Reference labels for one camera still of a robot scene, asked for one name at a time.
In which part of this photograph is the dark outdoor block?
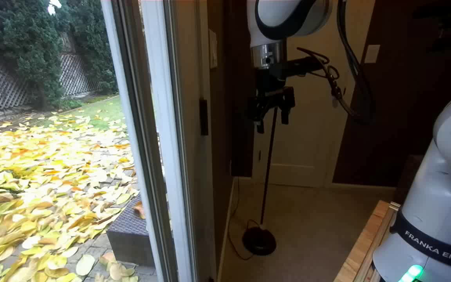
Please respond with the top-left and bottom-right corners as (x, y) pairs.
(105, 200), (156, 267)

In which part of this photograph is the white light switch plate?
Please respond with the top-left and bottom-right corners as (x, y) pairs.
(363, 43), (382, 65)

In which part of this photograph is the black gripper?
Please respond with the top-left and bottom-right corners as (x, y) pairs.
(247, 63), (296, 134)

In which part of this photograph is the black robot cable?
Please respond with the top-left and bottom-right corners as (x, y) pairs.
(294, 0), (379, 126)

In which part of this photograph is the black floor lamp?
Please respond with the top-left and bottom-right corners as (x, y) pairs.
(241, 103), (280, 256)

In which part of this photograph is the green hedge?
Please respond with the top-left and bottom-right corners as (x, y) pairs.
(0, 0), (120, 107)

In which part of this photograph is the black lamp power cord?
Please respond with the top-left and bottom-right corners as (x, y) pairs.
(227, 217), (253, 261)

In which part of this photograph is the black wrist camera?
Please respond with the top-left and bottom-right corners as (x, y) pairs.
(282, 53), (325, 76)

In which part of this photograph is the black door hinge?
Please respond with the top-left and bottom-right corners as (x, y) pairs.
(199, 96), (210, 137)

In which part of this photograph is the white framed glass door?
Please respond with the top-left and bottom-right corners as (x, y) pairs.
(0, 0), (206, 282)

